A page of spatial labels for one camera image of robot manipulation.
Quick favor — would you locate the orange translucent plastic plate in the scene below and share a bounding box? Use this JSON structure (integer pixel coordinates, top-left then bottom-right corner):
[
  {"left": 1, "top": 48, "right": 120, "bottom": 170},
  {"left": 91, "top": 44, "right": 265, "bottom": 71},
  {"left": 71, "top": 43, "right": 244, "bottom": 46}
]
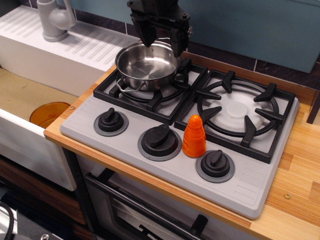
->
[{"left": 29, "top": 101, "right": 71, "bottom": 129}]

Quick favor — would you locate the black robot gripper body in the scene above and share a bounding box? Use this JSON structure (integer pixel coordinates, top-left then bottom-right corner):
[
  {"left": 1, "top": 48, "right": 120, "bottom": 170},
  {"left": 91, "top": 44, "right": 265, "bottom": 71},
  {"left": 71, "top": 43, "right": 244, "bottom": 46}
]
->
[{"left": 127, "top": 0, "right": 192, "bottom": 35}]

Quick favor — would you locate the black braided cable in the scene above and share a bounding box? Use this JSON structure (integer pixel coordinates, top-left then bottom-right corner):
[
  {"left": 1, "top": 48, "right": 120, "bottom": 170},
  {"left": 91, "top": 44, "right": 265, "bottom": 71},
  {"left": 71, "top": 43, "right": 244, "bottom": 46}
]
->
[{"left": 0, "top": 201, "right": 15, "bottom": 238}]

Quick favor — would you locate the toy oven door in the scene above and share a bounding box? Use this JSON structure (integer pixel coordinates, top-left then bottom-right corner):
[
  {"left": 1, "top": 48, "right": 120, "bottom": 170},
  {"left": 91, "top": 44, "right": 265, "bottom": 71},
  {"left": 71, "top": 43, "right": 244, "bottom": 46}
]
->
[{"left": 84, "top": 168, "right": 247, "bottom": 240}]

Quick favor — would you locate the orange plastic toy carrot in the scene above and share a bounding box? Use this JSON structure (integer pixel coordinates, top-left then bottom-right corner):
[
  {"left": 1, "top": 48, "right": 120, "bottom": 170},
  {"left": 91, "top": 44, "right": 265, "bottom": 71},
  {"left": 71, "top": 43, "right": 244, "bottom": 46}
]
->
[{"left": 182, "top": 114, "right": 206, "bottom": 158}]

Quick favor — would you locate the black left burner grate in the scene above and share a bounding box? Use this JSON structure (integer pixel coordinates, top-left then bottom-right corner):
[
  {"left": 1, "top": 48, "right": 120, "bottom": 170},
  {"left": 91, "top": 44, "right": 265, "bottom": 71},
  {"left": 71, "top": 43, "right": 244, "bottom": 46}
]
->
[{"left": 93, "top": 58, "right": 208, "bottom": 125}]

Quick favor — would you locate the white round burner plate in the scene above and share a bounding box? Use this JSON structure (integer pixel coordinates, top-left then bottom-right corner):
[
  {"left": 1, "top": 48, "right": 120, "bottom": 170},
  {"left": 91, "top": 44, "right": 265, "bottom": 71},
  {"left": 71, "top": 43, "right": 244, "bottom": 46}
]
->
[{"left": 202, "top": 85, "right": 273, "bottom": 133}]

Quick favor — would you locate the black left stove knob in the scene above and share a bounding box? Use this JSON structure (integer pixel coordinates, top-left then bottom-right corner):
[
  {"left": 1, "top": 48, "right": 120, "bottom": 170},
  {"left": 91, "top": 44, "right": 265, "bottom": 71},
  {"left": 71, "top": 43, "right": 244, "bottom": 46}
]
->
[{"left": 93, "top": 107, "right": 129, "bottom": 137}]

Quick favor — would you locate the black middle stove knob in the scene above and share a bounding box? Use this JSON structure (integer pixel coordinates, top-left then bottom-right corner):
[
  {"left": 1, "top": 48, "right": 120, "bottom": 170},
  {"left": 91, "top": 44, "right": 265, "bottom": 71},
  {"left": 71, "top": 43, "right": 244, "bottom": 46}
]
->
[{"left": 137, "top": 124, "right": 182, "bottom": 162}]

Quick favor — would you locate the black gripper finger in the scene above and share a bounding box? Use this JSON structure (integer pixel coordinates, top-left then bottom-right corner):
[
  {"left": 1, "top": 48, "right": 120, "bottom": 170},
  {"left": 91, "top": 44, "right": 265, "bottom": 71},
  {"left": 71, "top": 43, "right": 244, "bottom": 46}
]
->
[
  {"left": 169, "top": 27, "right": 190, "bottom": 58},
  {"left": 132, "top": 18, "right": 157, "bottom": 47}
]

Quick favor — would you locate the stainless steel pot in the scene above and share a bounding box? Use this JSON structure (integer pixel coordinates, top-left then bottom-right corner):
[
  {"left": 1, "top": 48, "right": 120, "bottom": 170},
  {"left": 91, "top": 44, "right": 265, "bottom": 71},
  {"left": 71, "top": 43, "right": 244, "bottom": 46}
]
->
[{"left": 115, "top": 40, "right": 181, "bottom": 93}]

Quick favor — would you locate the grey toy stove top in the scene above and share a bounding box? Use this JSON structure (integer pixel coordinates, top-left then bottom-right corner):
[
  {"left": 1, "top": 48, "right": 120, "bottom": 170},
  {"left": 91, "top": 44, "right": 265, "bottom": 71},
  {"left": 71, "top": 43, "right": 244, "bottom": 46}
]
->
[{"left": 59, "top": 57, "right": 301, "bottom": 220}]

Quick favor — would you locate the white toy sink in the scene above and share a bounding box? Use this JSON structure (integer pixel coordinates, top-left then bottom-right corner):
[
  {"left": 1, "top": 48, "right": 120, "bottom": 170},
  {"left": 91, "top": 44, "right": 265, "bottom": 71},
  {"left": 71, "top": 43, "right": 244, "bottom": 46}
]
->
[{"left": 0, "top": 5, "right": 137, "bottom": 191}]

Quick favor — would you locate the black stove knob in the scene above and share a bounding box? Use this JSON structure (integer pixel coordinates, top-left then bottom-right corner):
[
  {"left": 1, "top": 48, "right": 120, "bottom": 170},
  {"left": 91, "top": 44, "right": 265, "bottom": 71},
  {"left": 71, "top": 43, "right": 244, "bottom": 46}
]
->
[
  {"left": 93, "top": 107, "right": 129, "bottom": 137},
  {"left": 137, "top": 124, "right": 182, "bottom": 162},
  {"left": 195, "top": 149, "right": 236, "bottom": 184}
]

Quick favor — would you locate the black right burner grate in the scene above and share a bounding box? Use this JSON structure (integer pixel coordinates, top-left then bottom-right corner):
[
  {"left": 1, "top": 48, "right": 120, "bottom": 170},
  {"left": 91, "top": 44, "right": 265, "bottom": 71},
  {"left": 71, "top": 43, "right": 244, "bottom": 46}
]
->
[{"left": 174, "top": 70, "right": 299, "bottom": 164}]

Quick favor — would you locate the black right stove knob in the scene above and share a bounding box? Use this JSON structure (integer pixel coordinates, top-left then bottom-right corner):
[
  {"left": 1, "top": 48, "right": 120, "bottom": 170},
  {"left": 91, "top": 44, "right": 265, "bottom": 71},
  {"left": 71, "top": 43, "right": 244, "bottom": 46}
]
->
[{"left": 195, "top": 149, "right": 236, "bottom": 184}]

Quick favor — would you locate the grey toy faucet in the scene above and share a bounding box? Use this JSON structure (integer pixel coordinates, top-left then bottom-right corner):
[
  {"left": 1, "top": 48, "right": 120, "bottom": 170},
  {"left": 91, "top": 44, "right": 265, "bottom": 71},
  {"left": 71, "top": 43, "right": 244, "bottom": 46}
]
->
[{"left": 37, "top": 0, "right": 76, "bottom": 42}]

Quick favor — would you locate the black burner grate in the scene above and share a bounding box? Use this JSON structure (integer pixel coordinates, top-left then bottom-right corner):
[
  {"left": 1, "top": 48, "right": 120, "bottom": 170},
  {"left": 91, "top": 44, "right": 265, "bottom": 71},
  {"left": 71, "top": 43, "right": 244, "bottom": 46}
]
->
[
  {"left": 174, "top": 70, "right": 299, "bottom": 164},
  {"left": 93, "top": 58, "right": 208, "bottom": 125}
]

